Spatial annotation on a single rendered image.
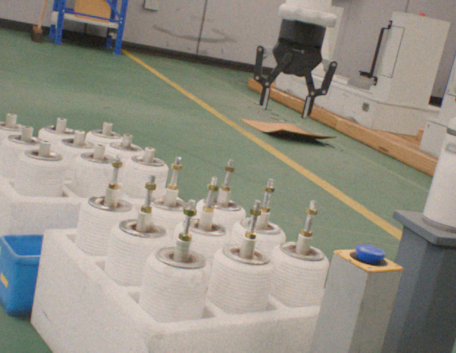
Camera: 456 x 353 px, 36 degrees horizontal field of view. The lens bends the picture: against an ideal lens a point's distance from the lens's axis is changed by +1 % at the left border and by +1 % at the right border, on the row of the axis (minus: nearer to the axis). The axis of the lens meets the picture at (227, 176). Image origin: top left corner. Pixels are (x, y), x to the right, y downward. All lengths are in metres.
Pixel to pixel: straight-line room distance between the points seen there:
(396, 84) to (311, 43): 3.30
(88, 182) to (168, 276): 0.54
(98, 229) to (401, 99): 3.47
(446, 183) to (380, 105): 3.10
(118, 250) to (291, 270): 0.27
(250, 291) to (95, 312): 0.24
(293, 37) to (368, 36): 7.29
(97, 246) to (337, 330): 0.42
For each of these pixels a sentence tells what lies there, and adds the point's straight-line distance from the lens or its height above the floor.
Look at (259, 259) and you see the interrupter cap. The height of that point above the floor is 0.25.
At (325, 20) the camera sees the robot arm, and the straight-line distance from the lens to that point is 1.12.
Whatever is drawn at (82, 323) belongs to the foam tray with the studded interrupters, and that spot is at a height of 0.10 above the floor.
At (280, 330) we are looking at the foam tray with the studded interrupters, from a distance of 1.09.
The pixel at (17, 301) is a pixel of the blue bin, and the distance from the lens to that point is 1.34.
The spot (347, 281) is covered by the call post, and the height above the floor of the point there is 0.28.
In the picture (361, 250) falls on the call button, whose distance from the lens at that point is 0.98.
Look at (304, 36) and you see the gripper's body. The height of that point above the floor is 0.59.
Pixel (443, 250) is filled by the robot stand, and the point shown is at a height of 0.27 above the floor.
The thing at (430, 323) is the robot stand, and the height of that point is 0.13.
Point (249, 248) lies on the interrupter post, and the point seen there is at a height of 0.27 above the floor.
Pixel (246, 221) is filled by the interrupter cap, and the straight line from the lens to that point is 1.25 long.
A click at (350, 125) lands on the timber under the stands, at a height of 0.07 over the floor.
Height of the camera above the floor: 0.61
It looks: 13 degrees down
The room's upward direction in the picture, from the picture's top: 12 degrees clockwise
